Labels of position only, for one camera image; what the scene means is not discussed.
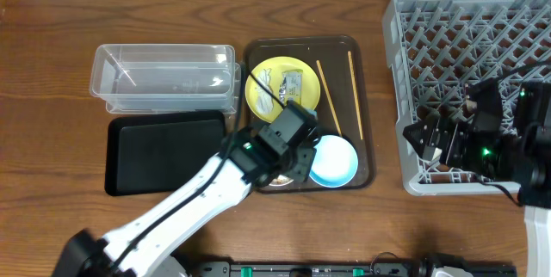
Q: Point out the blue bowl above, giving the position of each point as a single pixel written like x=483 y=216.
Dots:
x=335 y=162

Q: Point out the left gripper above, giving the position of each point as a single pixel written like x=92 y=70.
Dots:
x=304 y=159

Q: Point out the dark brown serving tray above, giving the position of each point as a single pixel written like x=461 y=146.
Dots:
x=331 y=51

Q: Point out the right wooden chopstick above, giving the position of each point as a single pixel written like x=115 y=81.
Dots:
x=355 y=94

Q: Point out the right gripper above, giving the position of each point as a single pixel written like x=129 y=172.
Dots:
x=436 y=138

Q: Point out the white bowl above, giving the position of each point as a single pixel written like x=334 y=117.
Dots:
x=280 y=181

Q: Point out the wooden chopstick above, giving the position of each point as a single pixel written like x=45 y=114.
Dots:
x=355 y=94
x=328 y=96

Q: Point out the green snack wrapper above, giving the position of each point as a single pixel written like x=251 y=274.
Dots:
x=291 y=85

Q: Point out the clear plastic bin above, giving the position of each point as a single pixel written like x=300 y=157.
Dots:
x=165 y=78

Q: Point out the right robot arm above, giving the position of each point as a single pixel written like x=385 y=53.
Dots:
x=480 y=147

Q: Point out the left wooden chopstick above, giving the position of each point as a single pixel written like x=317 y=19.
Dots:
x=328 y=96

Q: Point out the black waste tray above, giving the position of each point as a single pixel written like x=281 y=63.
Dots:
x=161 y=152

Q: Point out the white napkin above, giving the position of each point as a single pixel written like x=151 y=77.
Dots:
x=264 y=103

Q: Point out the yellow plate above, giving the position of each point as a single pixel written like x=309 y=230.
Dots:
x=310 y=92

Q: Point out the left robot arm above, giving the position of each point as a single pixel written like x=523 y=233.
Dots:
x=246 y=161

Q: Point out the grey dishwasher rack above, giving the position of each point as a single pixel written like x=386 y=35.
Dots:
x=435 y=48

